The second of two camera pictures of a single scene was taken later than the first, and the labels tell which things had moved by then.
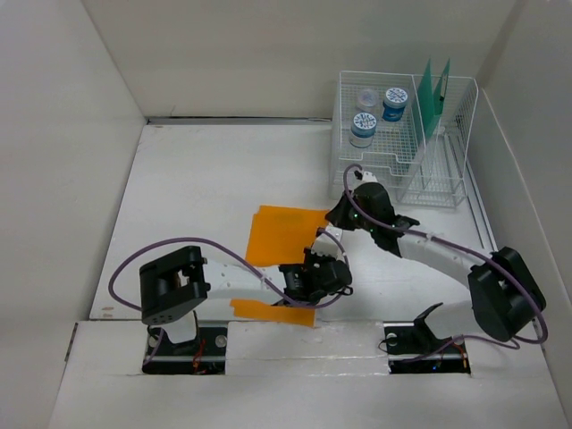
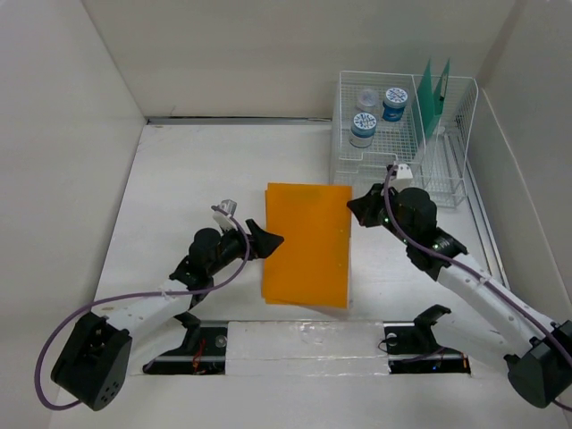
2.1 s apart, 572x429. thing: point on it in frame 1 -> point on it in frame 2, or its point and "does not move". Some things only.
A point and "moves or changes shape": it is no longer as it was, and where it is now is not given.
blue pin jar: x=395 y=102 does not move
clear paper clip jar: x=367 y=100 does not move
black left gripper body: x=313 y=260 -> x=233 y=245
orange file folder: x=280 y=236 moves or changes shape
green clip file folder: x=431 y=100 does not move
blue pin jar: x=363 y=130 does not move
